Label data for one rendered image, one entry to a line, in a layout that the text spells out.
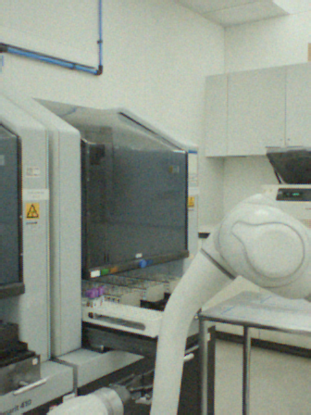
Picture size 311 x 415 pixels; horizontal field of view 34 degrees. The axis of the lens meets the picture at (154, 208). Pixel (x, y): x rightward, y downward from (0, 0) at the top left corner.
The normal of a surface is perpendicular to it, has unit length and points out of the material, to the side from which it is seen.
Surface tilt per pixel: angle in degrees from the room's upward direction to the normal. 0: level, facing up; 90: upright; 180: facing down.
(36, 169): 90
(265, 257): 87
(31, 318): 90
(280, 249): 87
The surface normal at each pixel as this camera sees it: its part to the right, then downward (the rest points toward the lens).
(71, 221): 0.80, 0.04
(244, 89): -0.59, 0.04
